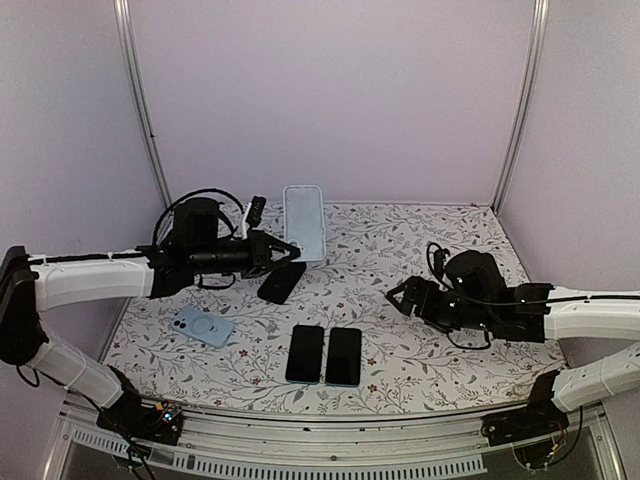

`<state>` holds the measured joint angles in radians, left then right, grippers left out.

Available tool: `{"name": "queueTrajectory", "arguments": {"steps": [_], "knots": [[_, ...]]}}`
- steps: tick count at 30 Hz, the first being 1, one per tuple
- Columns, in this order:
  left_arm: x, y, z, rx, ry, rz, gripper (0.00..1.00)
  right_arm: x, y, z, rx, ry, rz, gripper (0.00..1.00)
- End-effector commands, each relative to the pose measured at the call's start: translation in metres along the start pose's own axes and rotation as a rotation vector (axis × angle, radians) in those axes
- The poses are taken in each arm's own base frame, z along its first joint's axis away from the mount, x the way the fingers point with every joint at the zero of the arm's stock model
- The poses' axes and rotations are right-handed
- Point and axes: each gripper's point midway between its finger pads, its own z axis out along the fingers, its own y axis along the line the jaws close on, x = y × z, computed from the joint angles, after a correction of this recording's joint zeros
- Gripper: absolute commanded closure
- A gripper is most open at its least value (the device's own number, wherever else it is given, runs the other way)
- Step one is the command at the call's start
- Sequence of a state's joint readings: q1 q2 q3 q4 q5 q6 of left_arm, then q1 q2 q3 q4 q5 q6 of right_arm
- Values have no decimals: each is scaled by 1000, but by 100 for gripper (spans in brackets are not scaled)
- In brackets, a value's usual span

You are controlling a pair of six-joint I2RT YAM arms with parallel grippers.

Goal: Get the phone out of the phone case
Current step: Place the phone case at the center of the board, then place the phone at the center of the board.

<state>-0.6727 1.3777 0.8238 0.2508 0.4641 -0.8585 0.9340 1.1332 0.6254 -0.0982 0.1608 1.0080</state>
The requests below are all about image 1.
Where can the phone with dark screen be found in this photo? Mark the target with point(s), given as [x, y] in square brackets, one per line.
[343, 366]

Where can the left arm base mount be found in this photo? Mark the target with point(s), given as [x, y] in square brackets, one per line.
[161, 424]

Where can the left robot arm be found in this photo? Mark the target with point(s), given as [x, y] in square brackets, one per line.
[201, 241]

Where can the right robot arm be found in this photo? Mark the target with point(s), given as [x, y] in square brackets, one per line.
[467, 291]

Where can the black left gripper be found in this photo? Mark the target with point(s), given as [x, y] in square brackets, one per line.
[261, 258]

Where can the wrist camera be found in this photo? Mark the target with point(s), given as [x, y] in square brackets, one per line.
[438, 257]
[252, 215]

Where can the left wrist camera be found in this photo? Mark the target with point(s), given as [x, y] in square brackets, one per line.
[252, 215]

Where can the black cased phone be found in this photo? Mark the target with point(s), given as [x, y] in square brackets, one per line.
[280, 283]

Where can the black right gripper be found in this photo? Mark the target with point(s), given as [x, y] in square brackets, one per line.
[415, 284]

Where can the light blue cased phone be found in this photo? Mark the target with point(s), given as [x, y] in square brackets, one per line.
[202, 326]

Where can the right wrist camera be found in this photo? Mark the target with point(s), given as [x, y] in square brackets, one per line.
[438, 257]

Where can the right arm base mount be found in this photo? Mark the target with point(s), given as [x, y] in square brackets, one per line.
[542, 428]

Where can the aluminium left corner post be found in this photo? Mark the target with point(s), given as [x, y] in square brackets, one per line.
[124, 26]

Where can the aluminium front rail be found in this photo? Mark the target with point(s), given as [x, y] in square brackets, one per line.
[218, 443]

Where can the aluminium corner post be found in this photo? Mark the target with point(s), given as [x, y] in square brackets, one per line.
[124, 26]
[531, 67]

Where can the aluminium right corner post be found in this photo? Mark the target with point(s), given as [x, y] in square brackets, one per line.
[531, 67]

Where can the light blue case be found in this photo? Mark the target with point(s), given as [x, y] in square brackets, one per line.
[304, 225]

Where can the bare phone dark screen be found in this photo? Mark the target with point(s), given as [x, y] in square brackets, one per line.
[305, 354]

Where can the floral table mat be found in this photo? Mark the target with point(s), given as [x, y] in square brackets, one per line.
[406, 367]

